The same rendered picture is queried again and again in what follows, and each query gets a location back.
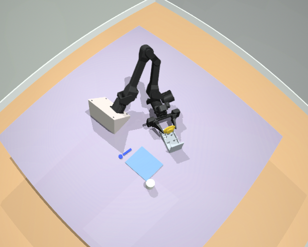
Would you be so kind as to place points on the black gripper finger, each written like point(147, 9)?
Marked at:
point(173, 120)
point(157, 126)

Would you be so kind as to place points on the light blue flat square mat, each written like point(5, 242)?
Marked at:
point(144, 163)

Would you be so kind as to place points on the white cylinder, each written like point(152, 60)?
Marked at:
point(150, 184)

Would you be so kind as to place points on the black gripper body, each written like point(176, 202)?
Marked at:
point(161, 116)

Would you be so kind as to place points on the yellow plate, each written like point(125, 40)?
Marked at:
point(169, 129)

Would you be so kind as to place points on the grey dish rack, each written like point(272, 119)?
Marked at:
point(171, 141)

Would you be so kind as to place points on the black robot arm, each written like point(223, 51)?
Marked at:
point(130, 92)

